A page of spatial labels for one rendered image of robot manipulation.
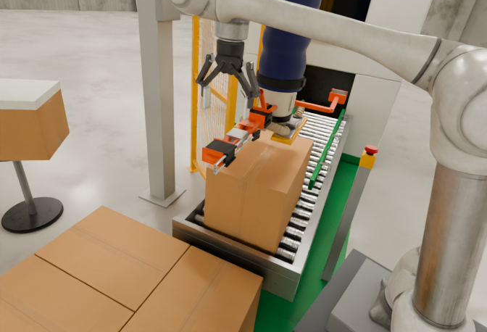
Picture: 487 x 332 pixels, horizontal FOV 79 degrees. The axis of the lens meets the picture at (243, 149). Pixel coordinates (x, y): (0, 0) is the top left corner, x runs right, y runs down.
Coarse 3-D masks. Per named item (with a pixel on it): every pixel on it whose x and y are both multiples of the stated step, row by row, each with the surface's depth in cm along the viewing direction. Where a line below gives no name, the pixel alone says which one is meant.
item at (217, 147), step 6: (216, 138) 98; (210, 144) 94; (216, 144) 94; (222, 144) 95; (228, 144) 95; (204, 150) 92; (210, 150) 91; (216, 150) 91; (222, 150) 92; (204, 156) 93; (216, 156) 91; (222, 156) 90; (210, 162) 93; (222, 162) 92
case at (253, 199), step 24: (264, 144) 166; (312, 144) 177; (240, 168) 141; (264, 168) 143; (288, 168) 146; (216, 192) 144; (240, 192) 138; (264, 192) 132; (288, 192) 132; (216, 216) 151; (240, 216) 144; (264, 216) 138; (288, 216) 162; (240, 240) 151; (264, 240) 144
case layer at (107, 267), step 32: (96, 224) 155; (128, 224) 157; (32, 256) 134; (64, 256) 136; (96, 256) 138; (128, 256) 140; (160, 256) 141; (192, 256) 143; (0, 288) 120; (32, 288) 121; (64, 288) 123; (96, 288) 124; (128, 288) 125; (160, 288) 127; (192, 288) 128; (224, 288) 130; (256, 288) 131; (0, 320) 109; (32, 320) 110; (64, 320) 111; (96, 320) 112; (128, 320) 114; (160, 320) 115; (192, 320) 116; (224, 320) 117
